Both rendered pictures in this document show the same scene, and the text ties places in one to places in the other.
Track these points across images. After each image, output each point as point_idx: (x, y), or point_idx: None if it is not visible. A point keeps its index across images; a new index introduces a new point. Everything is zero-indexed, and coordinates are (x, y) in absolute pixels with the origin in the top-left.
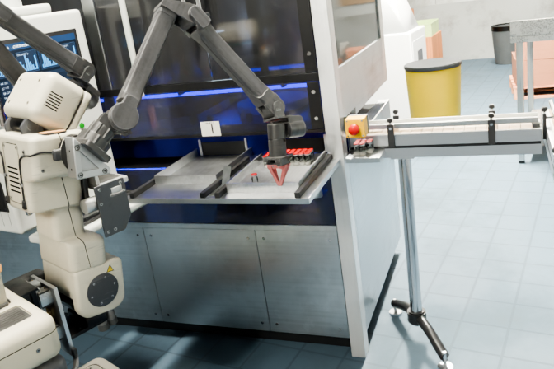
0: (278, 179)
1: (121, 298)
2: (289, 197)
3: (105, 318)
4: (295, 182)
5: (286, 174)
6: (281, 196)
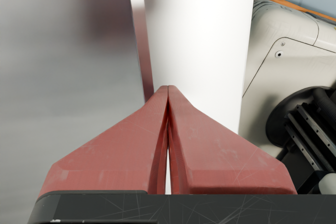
0: (166, 143)
1: (332, 178)
2: None
3: (319, 172)
4: None
5: (135, 113)
6: (214, 40)
